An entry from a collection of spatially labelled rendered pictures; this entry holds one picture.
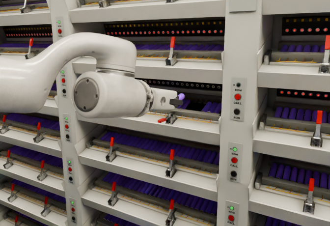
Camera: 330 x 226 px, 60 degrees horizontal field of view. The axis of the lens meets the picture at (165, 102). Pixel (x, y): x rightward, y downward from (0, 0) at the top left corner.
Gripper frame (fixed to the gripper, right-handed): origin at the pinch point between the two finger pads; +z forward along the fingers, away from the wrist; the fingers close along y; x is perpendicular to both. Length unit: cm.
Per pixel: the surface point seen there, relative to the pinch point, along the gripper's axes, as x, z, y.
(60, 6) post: -31, 6, 54
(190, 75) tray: -8.3, 11.4, -0.2
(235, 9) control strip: -26.2, 6.4, -13.4
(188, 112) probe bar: 3.4, 18.0, 2.3
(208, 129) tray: 7.6, 15.5, -6.3
